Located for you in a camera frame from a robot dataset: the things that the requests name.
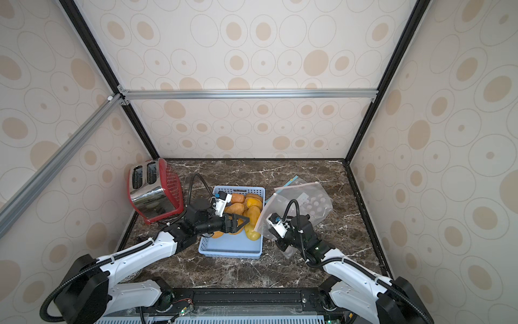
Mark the silver aluminium rail back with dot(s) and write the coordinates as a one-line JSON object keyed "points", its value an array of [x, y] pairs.
{"points": [[249, 94]]}

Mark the clear zipper bag blue strip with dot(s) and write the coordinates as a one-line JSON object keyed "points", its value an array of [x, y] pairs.
{"points": [[312, 198]]}

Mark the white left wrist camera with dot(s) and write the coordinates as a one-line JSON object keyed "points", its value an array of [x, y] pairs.
{"points": [[221, 200]]}

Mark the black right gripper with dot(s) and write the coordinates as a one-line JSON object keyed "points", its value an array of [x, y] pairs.
{"points": [[283, 239]]}

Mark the silver aluminium rail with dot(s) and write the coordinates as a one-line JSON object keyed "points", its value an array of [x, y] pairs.
{"points": [[249, 94], [24, 197]]}

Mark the silver aluminium rail left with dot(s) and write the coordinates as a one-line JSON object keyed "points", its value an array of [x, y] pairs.
{"points": [[24, 197]]}

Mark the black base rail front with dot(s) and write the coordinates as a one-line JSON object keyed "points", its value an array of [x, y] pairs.
{"points": [[239, 305]]}

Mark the clear zipper bag pink strip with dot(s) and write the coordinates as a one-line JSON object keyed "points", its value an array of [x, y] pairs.
{"points": [[283, 209]]}

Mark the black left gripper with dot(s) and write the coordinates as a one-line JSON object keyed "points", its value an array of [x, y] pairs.
{"points": [[233, 227]]}

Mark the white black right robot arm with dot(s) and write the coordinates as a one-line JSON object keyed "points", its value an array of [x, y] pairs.
{"points": [[374, 297]]}

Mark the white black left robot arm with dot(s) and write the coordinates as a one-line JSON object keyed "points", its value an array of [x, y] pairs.
{"points": [[93, 288]]}

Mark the light blue plastic basket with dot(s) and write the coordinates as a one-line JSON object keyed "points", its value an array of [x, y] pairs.
{"points": [[233, 246]]}

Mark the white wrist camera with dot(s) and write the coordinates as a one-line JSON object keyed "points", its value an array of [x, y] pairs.
{"points": [[221, 200], [276, 226]]}

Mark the red and chrome toaster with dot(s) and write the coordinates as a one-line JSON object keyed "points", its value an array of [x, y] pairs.
{"points": [[155, 191]]}

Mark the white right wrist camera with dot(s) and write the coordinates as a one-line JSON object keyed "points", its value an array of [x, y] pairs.
{"points": [[276, 226]]}

